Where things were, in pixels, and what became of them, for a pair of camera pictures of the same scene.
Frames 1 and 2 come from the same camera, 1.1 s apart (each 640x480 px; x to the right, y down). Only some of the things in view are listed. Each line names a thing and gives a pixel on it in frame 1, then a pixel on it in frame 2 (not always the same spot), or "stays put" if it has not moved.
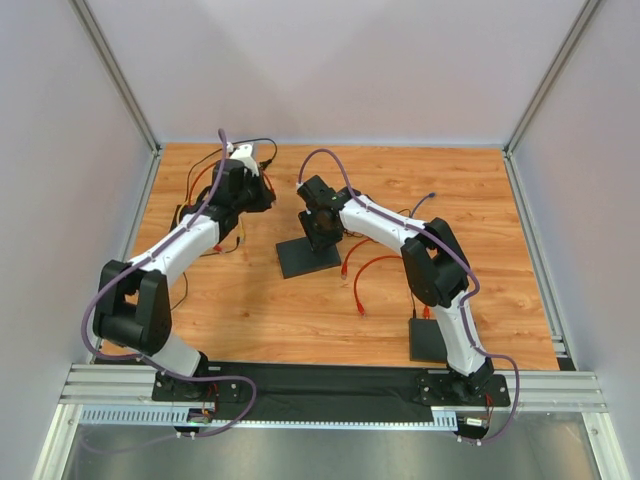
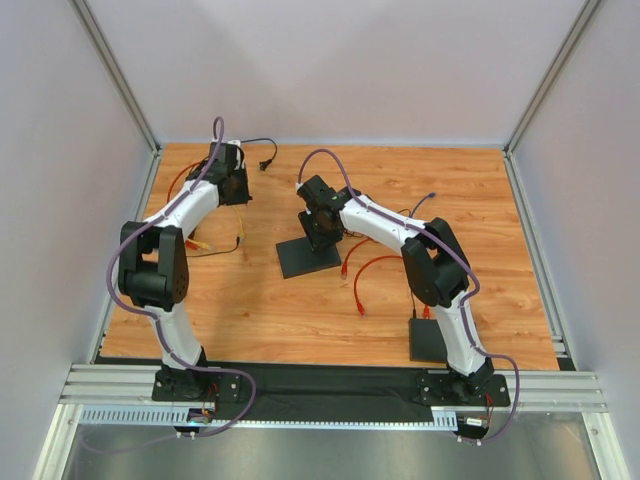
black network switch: (297, 258) stays put
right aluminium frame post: (550, 76) stays put
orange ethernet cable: (216, 248) -> (182, 169)
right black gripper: (316, 226) stays put
